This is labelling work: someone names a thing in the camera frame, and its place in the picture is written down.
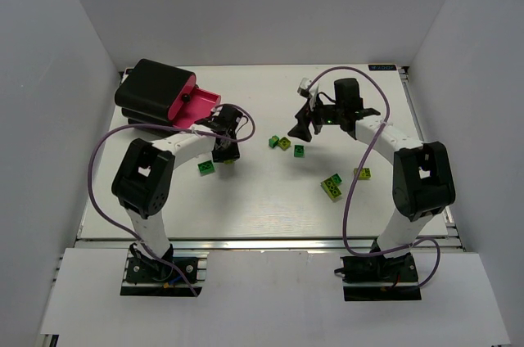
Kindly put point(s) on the green lego brick number two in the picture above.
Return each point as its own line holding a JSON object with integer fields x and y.
{"x": 274, "y": 141}

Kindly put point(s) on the lime studded lego brick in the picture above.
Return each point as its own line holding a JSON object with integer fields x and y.
{"x": 362, "y": 174}

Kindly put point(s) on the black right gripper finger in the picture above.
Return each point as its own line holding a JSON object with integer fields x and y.
{"x": 301, "y": 131}
{"x": 303, "y": 116}

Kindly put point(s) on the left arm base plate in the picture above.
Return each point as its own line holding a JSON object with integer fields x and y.
{"x": 144, "y": 277}

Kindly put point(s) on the black pink drawer organizer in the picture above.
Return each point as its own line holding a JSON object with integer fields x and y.
{"x": 156, "y": 93}

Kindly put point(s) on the green lego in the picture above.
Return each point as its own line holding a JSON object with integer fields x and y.
{"x": 336, "y": 179}

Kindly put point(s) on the green 2x3 lego brick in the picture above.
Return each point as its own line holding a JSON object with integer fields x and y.
{"x": 206, "y": 167}

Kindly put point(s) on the green hollow lego brick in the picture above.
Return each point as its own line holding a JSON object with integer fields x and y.
{"x": 299, "y": 151}

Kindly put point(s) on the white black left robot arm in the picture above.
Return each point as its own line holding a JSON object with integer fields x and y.
{"x": 142, "y": 182}

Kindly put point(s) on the lime long lego brick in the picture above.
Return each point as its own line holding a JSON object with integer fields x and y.
{"x": 331, "y": 189}

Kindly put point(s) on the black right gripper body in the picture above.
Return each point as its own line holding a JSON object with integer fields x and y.
{"x": 313, "y": 114}

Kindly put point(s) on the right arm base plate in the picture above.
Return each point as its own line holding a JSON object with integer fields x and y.
{"x": 367, "y": 279}

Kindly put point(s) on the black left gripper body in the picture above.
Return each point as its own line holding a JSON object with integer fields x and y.
{"x": 225, "y": 152}

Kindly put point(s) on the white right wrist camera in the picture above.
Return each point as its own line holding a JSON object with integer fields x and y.
{"x": 308, "y": 88}

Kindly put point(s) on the lime hollow lego brick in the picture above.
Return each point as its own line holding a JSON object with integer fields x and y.
{"x": 284, "y": 143}

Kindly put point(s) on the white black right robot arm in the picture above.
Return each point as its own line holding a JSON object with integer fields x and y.
{"x": 422, "y": 182}

